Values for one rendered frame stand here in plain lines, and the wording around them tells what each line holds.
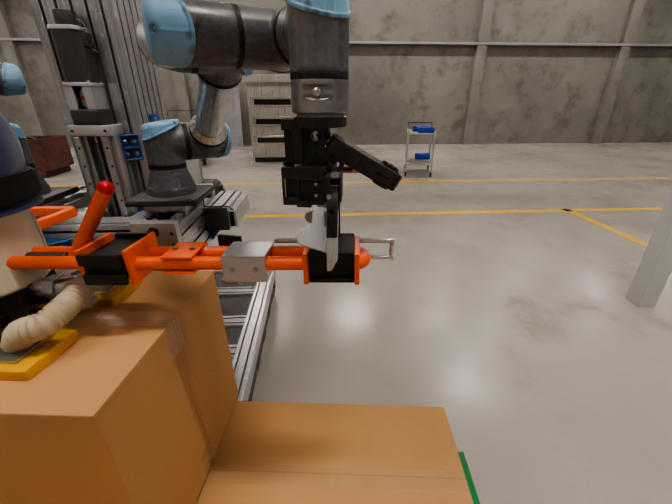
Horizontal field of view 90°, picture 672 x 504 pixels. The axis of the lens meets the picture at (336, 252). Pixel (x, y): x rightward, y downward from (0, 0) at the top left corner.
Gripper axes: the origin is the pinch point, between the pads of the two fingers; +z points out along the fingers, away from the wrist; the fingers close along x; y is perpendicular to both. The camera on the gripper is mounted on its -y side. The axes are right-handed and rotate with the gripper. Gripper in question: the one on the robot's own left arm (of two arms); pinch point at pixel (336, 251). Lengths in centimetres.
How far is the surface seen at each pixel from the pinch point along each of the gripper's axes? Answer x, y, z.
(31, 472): 20, 43, 27
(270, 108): -740, 183, -4
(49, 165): -550, 556, 88
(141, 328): 2.4, 34.0, 14.4
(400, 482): 0, -15, 57
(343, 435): -11, -1, 57
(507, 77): -1131, -463, -82
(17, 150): -4, 51, -15
